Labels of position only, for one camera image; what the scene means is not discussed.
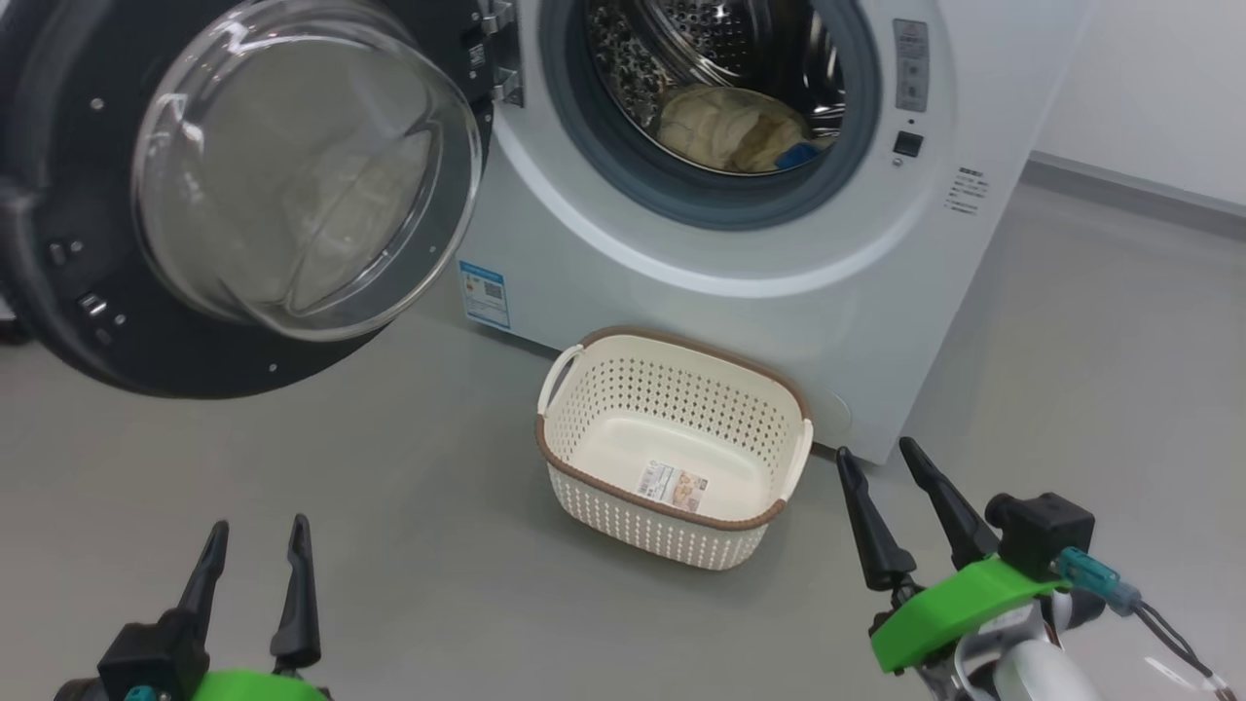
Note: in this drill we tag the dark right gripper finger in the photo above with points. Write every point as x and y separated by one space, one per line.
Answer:
949 511
876 545

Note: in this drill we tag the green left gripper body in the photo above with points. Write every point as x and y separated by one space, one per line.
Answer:
258 686

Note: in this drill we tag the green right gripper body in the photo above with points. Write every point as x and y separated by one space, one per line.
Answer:
959 604

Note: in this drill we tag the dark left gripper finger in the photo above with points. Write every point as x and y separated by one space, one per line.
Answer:
300 613
206 584

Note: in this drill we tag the black round glass door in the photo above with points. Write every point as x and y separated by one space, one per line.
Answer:
97 321

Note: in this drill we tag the cream garment with blue cuffs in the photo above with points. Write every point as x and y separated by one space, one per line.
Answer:
701 122
779 141

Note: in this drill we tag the white front-load washing machine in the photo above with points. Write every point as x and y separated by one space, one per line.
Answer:
876 321

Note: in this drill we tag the paper basket label sticker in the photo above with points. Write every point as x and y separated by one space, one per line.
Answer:
672 487

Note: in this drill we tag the cream perforated laundry basket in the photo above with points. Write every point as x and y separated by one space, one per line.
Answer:
662 540

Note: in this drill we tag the metal door hinge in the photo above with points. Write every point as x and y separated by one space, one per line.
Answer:
498 58

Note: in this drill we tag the blue energy label sticker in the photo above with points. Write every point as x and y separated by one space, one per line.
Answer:
485 292

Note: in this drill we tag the white partition panel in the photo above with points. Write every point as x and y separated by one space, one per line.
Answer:
1158 88

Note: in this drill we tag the steel perforated drum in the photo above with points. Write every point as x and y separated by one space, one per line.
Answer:
633 58

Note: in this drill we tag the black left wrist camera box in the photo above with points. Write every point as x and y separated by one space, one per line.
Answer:
151 657

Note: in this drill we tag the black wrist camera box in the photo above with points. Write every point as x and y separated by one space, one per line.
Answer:
151 657
1042 531

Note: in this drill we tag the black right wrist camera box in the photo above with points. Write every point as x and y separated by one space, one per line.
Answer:
1042 531

